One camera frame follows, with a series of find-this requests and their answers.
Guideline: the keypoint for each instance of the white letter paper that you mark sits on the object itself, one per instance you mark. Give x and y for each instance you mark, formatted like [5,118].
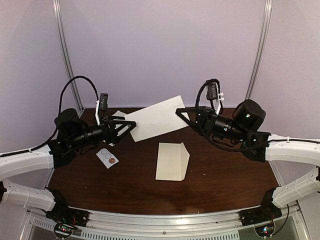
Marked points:
[157,119]

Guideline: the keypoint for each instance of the white paper sheet back left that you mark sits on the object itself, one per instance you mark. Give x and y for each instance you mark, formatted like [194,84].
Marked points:
[119,113]

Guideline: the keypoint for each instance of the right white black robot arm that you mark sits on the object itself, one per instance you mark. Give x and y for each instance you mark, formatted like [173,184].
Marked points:
[240,134]

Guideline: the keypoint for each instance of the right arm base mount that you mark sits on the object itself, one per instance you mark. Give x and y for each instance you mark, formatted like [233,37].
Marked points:
[262,217]

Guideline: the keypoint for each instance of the sticker sheet with wax seal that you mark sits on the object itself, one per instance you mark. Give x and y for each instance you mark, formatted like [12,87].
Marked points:
[107,158]

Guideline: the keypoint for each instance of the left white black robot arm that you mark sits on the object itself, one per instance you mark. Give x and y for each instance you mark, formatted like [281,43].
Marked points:
[73,134]

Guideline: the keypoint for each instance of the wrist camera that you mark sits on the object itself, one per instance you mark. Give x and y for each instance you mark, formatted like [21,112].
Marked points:
[214,95]
[101,107]

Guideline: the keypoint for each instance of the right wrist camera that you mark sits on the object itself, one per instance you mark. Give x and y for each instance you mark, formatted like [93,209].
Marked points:
[214,95]

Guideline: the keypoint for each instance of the left aluminium frame post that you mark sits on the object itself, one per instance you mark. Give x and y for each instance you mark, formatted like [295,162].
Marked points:
[65,54]

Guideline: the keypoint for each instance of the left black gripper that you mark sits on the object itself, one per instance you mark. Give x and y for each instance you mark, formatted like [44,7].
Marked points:
[111,138]

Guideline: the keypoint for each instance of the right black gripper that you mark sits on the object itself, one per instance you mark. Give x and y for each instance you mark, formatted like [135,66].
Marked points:
[205,123]

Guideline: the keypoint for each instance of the aluminium frame post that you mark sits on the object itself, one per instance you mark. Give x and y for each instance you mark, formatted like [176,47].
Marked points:
[65,54]
[264,32]

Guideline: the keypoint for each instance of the cream paper envelope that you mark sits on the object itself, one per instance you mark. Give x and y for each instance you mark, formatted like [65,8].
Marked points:
[172,162]

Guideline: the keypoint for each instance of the right aluminium frame post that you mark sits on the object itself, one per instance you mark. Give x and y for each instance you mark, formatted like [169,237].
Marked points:
[264,32]

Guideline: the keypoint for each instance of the front aluminium rail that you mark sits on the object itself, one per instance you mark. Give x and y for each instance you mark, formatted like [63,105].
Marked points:
[221,225]

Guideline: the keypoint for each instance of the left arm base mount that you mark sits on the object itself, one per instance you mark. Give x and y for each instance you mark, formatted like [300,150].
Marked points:
[67,220]

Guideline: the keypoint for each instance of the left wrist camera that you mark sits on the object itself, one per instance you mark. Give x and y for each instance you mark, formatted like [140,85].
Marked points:
[101,107]

